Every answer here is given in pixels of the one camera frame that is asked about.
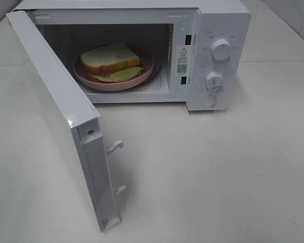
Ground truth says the glass microwave turntable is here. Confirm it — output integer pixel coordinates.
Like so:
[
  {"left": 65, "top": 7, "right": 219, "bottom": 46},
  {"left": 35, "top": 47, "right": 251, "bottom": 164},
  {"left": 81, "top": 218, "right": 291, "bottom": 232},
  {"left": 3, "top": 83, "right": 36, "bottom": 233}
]
[{"left": 100, "top": 62, "right": 163, "bottom": 92}]

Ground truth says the white upper control knob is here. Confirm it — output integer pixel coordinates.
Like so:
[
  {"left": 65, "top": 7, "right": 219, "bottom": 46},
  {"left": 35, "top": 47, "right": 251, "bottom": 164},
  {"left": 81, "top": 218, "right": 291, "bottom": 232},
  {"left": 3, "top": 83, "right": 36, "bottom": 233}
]
[{"left": 210, "top": 37, "right": 232, "bottom": 61}]

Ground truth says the white round door button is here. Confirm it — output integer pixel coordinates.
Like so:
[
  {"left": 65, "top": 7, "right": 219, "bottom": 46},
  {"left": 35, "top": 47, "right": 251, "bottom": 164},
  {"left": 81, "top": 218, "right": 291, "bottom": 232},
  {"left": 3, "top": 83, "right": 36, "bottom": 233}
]
[{"left": 201, "top": 95, "right": 217, "bottom": 107}]

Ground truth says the lettuce bread sandwich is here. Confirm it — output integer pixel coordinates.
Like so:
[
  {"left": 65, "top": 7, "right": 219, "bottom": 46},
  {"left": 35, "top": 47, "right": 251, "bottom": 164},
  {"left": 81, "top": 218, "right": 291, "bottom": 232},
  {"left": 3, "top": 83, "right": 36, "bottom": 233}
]
[{"left": 80, "top": 43, "right": 144, "bottom": 83}]

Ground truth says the white lower timer knob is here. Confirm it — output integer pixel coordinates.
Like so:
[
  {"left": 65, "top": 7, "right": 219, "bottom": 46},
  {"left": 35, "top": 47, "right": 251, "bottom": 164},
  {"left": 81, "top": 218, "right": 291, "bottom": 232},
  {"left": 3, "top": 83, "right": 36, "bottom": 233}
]
[{"left": 206, "top": 71, "right": 224, "bottom": 90}]

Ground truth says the white microwave door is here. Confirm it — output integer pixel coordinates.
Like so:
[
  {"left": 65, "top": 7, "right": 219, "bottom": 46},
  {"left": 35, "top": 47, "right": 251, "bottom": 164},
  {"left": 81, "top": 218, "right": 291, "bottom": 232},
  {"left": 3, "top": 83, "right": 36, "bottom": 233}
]
[{"left": 7, "top": 11, "right": 126, "bottom": 232}]

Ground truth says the white microwave oven body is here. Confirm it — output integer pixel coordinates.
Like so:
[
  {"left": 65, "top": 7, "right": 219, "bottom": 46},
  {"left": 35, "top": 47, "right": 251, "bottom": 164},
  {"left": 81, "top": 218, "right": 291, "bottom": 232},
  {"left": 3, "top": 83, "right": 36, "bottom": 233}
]
[{"left": 12, "top": 1, "right": 251, "bottom": 111}]

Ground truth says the pink round plate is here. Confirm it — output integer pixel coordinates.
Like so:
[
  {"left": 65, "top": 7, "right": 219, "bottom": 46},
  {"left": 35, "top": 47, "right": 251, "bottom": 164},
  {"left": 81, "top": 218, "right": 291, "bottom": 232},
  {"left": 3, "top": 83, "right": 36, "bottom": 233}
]
[{"left": 73, "top": 45, "right": 155, "bottom": 92}]

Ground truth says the white warning label sticker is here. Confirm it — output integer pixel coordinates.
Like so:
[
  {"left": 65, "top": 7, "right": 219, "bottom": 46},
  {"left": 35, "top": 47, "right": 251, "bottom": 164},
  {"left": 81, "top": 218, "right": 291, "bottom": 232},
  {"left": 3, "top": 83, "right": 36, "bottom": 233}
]
[{"left": 176, "top": 45, "right": 192, "bottom": 75}]

